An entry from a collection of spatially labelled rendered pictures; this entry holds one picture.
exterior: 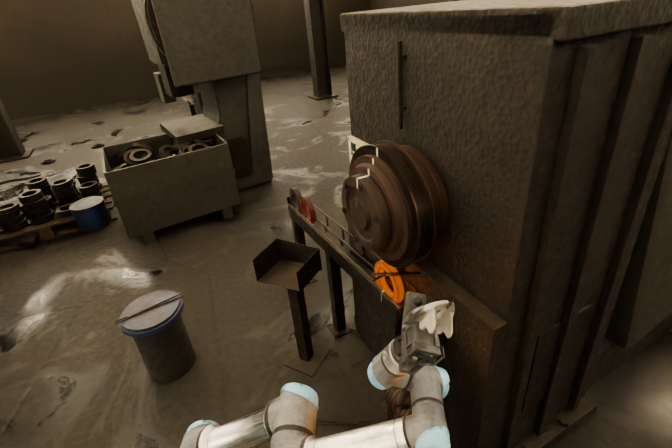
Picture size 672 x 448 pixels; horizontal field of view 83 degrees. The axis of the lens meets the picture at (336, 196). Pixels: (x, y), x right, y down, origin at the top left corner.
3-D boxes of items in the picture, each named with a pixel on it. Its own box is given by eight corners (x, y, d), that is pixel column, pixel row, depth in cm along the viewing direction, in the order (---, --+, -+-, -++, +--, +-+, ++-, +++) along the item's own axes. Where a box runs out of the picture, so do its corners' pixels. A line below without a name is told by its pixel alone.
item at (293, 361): (294, 335, 234) (276, 237, 201) (332, 350, 222) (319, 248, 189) (275, 361, 218) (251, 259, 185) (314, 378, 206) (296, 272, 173)
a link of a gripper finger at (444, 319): (469, 328, 73) (444, 347, 79) (464, 301, 78) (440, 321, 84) (455, 324, 73) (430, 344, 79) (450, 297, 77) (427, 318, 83)
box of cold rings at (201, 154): (221, 185, 444) (205, 119, 408) (244, 213, 379) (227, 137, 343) (125, 213, 401) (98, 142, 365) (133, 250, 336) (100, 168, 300)
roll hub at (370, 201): (354, 226, 157) (349, 163, 144) (393, 260, 134) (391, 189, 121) (342, 230, 155) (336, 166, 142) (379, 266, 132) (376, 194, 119)
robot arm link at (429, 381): (441, 420, 93) (400, 409, 92) (434, 378, 103) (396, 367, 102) (457, 403, 89) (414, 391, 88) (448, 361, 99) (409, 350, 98)
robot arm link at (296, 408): (161, 473, 118) (295, 424, 99) (181, 423, 131) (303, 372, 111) (190, 489, 122) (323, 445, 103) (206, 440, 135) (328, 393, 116)
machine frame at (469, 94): (442, 282, 265) (458, 0, 185) (599, 411, 178) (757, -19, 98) (351, 323, 238) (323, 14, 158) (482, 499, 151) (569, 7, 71)
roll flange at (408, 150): (383, 221, 176) (380, 122, 155) (454, 276, 138) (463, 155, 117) (364, 227, 172) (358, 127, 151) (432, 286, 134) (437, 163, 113)
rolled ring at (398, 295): (397, 277, 146) (404, 274, 147) (373, 253, 161) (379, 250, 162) (398, 313, 154) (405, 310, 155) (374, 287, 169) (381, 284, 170)
